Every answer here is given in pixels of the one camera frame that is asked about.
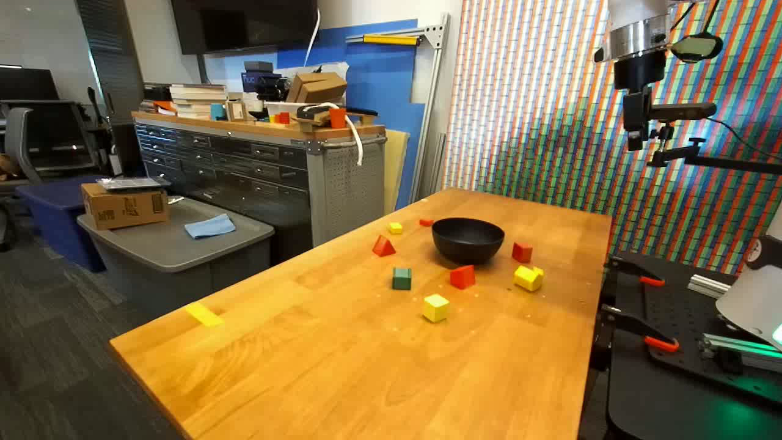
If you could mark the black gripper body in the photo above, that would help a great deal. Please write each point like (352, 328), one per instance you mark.
(638, 72)

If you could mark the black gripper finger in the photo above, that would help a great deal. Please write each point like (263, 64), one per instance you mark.
(646, 114)
(632, 114)

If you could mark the red rectangular toy block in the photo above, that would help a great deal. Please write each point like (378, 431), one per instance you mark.
(521, 254)

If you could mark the large yellow toy block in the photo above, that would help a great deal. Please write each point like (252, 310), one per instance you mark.
(528, 279)

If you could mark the red cube toy block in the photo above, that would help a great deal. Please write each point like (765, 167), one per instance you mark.
(464, 278)

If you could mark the yellow cube toy block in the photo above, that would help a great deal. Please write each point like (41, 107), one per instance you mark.
(437, 310)

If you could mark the red triangular toy block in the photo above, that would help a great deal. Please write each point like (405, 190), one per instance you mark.
(382, 248)

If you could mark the green cube toy block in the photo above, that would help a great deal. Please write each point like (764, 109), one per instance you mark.
(401, 279)

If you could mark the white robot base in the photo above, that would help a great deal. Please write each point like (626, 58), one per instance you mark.
(758, 303)

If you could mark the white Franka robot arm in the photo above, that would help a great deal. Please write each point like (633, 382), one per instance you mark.
(638, 25)

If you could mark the black bowl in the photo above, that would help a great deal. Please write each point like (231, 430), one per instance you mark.
(468, 240)

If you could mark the small red toy block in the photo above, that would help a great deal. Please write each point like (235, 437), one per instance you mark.
(427, 221)

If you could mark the small yellow toy block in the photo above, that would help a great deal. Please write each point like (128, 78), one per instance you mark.
(395, 228)

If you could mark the colourful patterned backdrop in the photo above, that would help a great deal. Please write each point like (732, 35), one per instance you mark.
(570, 162)

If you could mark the silver aluminium bar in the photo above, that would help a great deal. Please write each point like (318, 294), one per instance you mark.
(710, 285)

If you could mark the yellow level tool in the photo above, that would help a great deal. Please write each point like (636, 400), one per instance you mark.
(388, 40)

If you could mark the blue board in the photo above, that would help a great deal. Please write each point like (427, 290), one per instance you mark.
(371, 64)

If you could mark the small orange item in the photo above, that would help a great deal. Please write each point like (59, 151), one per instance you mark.
(339, 119)

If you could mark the open cardboard box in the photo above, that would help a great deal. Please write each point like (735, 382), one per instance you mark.
(318, 89)

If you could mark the dark blue equipment pile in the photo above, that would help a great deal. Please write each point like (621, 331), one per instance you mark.
(263, 83)

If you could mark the grey drawer cabinet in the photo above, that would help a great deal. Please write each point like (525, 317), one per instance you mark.
(246, 162)

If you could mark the blue cloth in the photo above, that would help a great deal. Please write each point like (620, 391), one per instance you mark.
(211, 227)

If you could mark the stack of books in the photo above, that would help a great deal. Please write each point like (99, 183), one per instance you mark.
(197, 98)

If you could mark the yellow tape strip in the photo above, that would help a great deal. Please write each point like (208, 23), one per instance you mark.
(204, 314)

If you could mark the grey plastic tote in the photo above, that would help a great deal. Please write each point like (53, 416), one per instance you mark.
(173, 257)

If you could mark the flat grey tray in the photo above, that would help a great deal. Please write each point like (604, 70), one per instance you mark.
(131, 184)

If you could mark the printed cardboard box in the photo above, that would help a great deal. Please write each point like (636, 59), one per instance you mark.
(126, 208)

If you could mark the blue storage bin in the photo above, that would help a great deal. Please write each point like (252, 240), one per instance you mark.
(58, 217)

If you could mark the dark desk monitor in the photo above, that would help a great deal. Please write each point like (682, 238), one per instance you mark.
(29, 84)

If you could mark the black exterior camera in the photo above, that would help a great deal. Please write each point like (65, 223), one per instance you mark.
(686, 112)

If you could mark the gold wrist camera bar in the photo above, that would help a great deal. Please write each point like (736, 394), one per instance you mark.
(698, 47)

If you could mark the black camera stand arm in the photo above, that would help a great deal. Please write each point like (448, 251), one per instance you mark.
(735, 164)

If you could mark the white metal rail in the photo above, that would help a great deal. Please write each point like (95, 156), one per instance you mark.
(432, 64)

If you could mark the green lit metal rail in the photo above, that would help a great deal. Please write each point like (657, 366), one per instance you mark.
(742, 345)

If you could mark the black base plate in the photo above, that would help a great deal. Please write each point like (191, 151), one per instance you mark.
(669, 400)

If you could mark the black wall monitor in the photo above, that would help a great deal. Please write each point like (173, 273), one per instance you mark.
(246, 25)

